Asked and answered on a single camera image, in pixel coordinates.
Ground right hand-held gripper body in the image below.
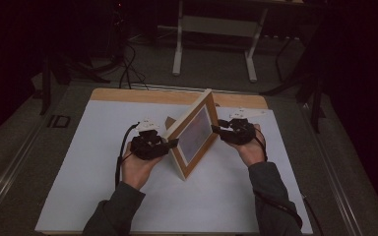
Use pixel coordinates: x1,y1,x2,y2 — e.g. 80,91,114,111
221,106,267,147

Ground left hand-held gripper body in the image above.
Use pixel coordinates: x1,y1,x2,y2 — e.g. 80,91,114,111
130,118,163,161

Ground wooden photo frame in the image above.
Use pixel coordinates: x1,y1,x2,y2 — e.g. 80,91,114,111
162,88,221,182

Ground person's right hand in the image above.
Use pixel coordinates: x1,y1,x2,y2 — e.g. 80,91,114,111
231,123,267,168

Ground person's left hand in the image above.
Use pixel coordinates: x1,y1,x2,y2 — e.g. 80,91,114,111
120,142,165,192

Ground black metal stand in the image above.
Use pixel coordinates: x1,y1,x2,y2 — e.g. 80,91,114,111
259,29,329,134
38,45,112,116

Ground black floor socket plate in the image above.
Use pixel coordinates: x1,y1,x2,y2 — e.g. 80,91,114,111
46,114,72,129

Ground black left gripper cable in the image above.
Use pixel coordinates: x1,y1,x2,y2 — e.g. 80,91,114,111
114,122,141,190

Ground black floor cables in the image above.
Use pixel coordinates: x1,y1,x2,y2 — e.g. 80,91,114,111
117,41,151,91

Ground white metal desk frame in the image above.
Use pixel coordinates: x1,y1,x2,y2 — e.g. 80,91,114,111
171,0,271,84

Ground metal floor rail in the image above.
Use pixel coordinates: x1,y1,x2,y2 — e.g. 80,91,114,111
298,102,364,236
0,112,48,227

